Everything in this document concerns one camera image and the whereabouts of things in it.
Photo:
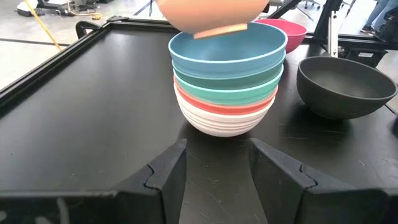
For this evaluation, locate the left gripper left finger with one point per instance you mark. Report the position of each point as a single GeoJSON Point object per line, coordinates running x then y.
{"type": "Point", "coordinates": [161, 193]}

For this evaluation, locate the black bag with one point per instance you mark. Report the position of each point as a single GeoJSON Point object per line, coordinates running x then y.
{"type": "Point", "coordinates": [388, 31]}

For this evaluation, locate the blue bowl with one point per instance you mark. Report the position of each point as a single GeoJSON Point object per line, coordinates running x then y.
{"type": "Point", "coordinates": [230, 49]}

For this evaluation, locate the black floor equipment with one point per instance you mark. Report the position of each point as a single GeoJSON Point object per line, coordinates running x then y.
{"type": "Point", "coordinates": [77, 4]}

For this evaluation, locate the black curved frame bracket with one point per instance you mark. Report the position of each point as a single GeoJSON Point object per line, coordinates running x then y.
{"type": "Point", "coordinates": [81, 23]}

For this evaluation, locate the pink bowl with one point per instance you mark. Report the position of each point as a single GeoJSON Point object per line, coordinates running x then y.
{"type": "Point", "coordinates": [293, 34]}

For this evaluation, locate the office chair base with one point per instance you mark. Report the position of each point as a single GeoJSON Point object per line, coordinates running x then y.
{"type": "Point", "coordinates": [311, 3]}

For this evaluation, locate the black bowl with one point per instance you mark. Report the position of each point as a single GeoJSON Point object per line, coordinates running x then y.
{"type": "Point", "coordinates": [342, 90]}

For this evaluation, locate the black box with white label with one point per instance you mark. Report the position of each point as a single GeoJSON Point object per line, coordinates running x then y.
{"type": "Point", "coordinates": [354, 57]}

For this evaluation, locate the orange bowl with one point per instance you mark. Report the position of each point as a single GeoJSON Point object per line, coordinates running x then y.
{"type": "Point", "coordinates": [224, 109]}

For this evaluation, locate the light green bowl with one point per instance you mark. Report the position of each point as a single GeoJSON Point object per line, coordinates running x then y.
{"type": "Point", "coordinates": [230, 97]}

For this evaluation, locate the person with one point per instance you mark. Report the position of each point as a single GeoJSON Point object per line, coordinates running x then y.
{"type": "Point", "coordinates": [377, 14]}

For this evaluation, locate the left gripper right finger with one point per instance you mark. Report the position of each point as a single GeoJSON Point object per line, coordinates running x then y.
{"type": "Point", "coordinates": [280, 186]}

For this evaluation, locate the beige bowl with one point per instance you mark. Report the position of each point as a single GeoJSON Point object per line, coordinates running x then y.
{"type": "Point", "coordinates": [211, 14]}

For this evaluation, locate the dark teal bowl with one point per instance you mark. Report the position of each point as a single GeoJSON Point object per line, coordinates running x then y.
{"type": "Point", "coordinates": [230, 82]}

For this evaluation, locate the black diagonal frame strut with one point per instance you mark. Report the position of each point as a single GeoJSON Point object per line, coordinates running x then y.
{"type": "Point", "coordinates": [320, 18]}

